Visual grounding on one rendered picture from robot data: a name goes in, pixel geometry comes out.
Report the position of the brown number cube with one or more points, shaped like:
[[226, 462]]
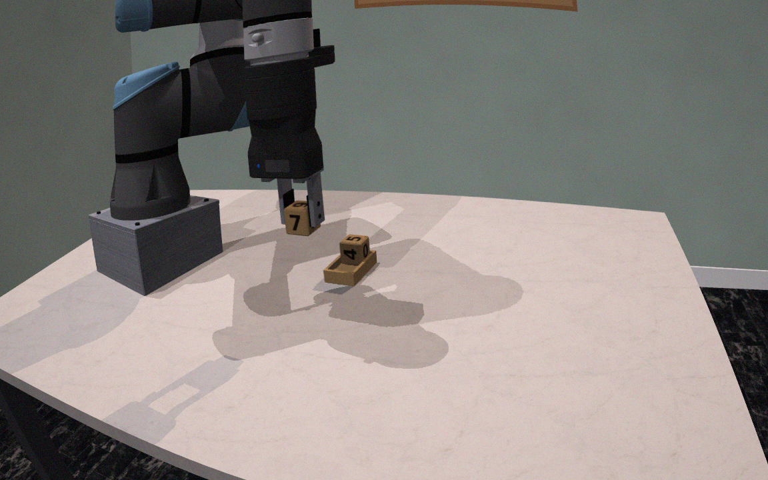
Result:
[[354, 249], [297, 219]]

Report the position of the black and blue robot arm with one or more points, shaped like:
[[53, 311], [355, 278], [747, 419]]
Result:
[[155, 107]]

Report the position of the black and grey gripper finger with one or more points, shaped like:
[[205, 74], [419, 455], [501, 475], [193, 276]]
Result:
[[286, 194], [314, 198]]

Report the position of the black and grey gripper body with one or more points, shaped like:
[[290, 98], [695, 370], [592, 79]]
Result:
[[280, 88]]

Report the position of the brown wooden tray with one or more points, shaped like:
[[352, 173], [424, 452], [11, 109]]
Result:
[[348, 274]]

